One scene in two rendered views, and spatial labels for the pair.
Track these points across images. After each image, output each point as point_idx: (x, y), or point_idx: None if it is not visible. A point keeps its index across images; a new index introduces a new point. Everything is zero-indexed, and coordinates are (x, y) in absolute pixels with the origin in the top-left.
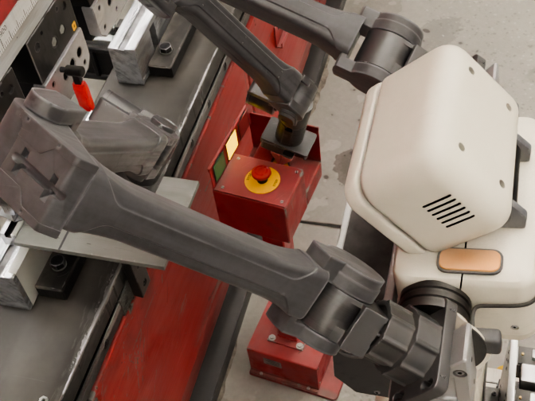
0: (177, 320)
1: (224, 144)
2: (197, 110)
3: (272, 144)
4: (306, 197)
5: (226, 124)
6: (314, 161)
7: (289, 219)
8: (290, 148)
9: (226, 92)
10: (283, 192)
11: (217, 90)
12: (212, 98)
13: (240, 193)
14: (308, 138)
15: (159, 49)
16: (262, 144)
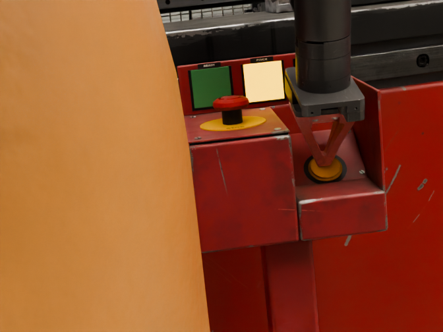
0: None
1: (238, 60)
2: (283, 43)
3: (289, 82)
4: (300, 217)
5: (389, 160)
6: (378, 188)
7: (203, 190)
8: (299, 91)
9: (410, 106)
10: (221, 134)
11: (378, 76)
12: (354, 74)
13: (189, 124)
14: (343, 95)
15: None
16: (285, 84)
